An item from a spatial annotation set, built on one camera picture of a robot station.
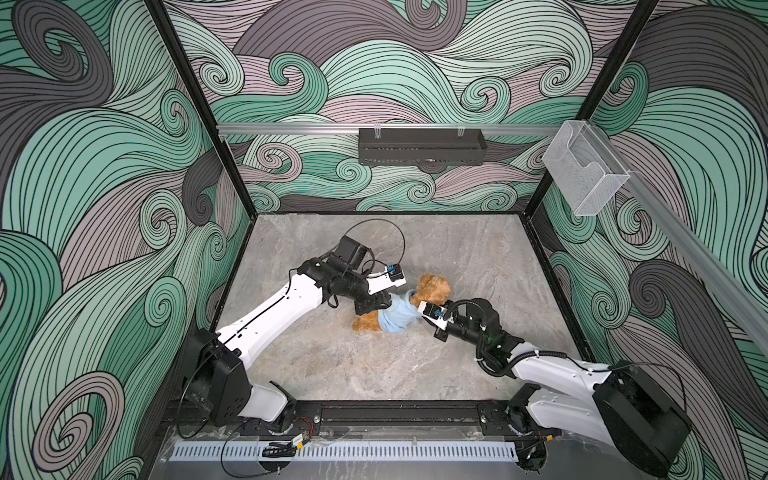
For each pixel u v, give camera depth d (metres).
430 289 0.72
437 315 0.67
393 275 0.65
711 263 0.56
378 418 0.75
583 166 0.79
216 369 0.40
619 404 0.41
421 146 0.96
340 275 0.57
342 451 0.70
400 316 0.75
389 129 0.92
